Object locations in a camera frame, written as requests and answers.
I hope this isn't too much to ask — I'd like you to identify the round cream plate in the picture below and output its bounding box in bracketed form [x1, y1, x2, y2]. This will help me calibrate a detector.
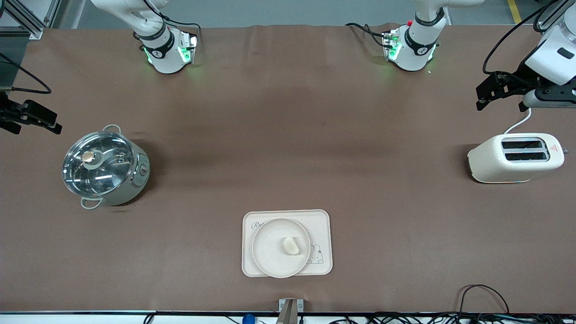
[251, 218, 312, 279]

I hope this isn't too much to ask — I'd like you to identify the cream rabbit print tray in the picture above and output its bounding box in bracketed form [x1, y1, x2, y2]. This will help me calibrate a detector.
[241, 209, 333, 277]

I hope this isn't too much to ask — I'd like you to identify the glass pot lid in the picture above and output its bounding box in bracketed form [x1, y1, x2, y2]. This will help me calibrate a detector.
[62, 130, 136, 199]

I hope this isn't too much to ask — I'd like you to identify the cream two-slot toaster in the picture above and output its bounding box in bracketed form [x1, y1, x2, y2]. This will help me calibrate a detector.
[467, 132, 569, 184]

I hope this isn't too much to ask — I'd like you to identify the pale green electric cooking pot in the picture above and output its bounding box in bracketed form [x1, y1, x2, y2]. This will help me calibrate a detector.
[62, 124, 151, 210]

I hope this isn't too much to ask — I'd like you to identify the brown table cover mat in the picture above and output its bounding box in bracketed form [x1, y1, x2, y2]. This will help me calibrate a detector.
[0, 23, 576, 315]

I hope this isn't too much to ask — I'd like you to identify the black right arm gripper cable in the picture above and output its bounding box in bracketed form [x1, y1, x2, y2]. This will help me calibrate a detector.
[0, 52, 53, 95]

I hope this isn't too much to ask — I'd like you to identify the black arm gripper cable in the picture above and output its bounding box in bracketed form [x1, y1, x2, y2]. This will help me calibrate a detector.
[0, 52, 53, 95]
[482, 0, 561, 75]

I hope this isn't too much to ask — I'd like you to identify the white toaster power cable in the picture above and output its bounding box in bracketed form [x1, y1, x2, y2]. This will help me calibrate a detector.
[503, 107, 533, 135]

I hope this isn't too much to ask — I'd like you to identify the black left arm gripper cable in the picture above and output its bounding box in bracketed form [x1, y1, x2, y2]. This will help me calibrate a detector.
[482, 0, 561, 75]

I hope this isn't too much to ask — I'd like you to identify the aluminium extrusion frame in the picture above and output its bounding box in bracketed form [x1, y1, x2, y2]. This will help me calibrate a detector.
[0, 0, 63, 40]

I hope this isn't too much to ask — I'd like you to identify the black left arm base cable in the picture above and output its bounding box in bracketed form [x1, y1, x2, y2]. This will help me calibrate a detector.
[345, 22, 388, 48]

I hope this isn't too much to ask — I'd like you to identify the black arm base cable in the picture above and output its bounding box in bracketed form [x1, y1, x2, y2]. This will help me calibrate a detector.
[145, 0, 202, 42]
[345, 22, 388, 48]

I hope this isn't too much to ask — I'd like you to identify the black right arm base cable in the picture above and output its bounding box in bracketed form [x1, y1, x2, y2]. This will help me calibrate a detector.
[145, 0, 202, 42]

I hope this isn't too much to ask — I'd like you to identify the black looped floor cable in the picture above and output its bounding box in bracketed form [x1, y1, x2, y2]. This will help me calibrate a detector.
[458, 284, 510, 315]

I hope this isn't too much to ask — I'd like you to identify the black cable bundle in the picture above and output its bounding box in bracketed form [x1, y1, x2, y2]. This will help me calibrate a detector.
[326, 312, 576, 324]

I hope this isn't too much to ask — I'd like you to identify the grey metal table bracket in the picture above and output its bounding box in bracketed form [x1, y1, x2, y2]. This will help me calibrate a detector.
[275, 298, 305, 324]

